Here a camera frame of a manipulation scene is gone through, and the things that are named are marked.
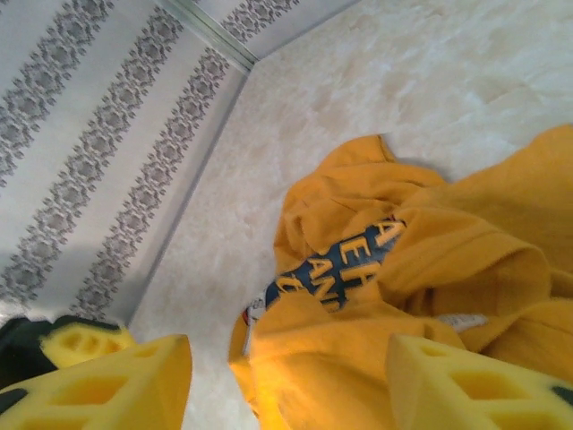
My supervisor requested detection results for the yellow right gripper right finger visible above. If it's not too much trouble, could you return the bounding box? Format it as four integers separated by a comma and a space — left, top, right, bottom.
387, 331, 573, 430

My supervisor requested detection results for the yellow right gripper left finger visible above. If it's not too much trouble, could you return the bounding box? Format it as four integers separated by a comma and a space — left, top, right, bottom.
0, 333, 193, 430

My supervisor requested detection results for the yellow orange t-shirt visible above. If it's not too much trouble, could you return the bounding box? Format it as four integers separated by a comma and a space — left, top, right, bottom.
227, 124, 573, 430

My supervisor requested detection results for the aluminium frame bottom rail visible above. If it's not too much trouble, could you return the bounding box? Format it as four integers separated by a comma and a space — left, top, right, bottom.
127, 66, 252, 326

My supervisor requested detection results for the aluminium frame post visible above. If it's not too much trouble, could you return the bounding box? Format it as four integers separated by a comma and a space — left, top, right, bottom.
154, 0, 260, 75

